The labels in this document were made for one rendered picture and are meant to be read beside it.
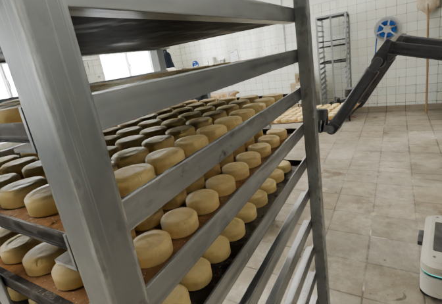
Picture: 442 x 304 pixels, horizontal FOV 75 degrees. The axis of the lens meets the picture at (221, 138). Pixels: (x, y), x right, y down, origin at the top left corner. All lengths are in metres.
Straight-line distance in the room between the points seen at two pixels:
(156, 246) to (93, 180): 0.18
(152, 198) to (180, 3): 0.20
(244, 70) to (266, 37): 6.06
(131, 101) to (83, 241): 0.12
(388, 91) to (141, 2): 5.96
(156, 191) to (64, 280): 0.15
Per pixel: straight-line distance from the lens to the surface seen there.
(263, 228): 0.53
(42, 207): 0.34
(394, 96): 6.18
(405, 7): 6.07
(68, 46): 0.20
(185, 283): 0.45
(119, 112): 0.25
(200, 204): 0.43
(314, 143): 0.76
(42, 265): 0.43
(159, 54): 0.94
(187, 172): 0.32
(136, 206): 0.27
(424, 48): 1.56
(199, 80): 0.34
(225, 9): 0.43
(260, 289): 0.56
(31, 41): 0.19
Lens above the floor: 1.44
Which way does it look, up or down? 15 degrees down
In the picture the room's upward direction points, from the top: 9 degrees counter-clockwise
